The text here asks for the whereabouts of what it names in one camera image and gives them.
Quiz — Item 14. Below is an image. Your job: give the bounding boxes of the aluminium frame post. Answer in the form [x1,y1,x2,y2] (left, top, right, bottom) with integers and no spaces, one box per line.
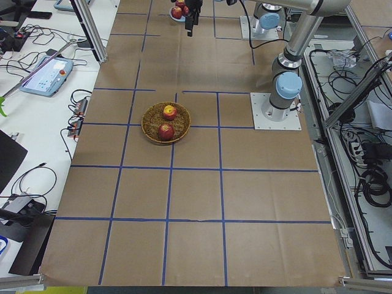
[70,0,108,64]

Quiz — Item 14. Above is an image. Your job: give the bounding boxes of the metal rod with green tip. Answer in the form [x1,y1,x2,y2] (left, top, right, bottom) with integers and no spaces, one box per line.
[1,39,77,117]

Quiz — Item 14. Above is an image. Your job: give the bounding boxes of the blue teach pendant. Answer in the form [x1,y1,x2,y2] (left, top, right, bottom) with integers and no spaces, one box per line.
[19,57,74,97]

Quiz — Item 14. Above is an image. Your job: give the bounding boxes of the yellow-red apple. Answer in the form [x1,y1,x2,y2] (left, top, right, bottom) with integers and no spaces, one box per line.
[162,105,178,121]

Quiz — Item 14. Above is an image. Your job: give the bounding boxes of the black gripper near plate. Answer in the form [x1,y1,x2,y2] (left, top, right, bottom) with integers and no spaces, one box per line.
[185,0,203,37]

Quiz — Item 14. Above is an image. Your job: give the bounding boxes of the red apple on plate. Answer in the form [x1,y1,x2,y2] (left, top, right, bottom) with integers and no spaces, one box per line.
[175,0,186,8]
[171,6,183,20]
[182,6,190,17]

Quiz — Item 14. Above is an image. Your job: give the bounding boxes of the wicker basket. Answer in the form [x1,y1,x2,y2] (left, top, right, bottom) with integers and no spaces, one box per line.
[141,102,191,145]

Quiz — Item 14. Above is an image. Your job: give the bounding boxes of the dark red apple in basket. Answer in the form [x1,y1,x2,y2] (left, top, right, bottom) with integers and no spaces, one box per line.
[158,123,175,141]

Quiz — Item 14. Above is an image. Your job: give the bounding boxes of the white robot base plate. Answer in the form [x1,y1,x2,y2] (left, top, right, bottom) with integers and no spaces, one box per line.
[250,92,302,131]
[239,15,280,40]

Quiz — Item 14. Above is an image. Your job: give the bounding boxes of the silver robot arm near basket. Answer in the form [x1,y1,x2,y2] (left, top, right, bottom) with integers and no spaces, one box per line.
[254,0,350,122]

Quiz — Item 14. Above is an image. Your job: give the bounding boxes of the grey blue plate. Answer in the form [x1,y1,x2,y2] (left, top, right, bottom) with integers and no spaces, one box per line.
[169,6,186,22]

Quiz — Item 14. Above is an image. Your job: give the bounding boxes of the brown paper table cover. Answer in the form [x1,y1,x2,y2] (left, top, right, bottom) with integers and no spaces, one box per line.
[40,1,345,287]

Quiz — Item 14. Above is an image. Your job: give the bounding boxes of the black laptop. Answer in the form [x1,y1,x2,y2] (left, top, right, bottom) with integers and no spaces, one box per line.
[0,131,28,192]

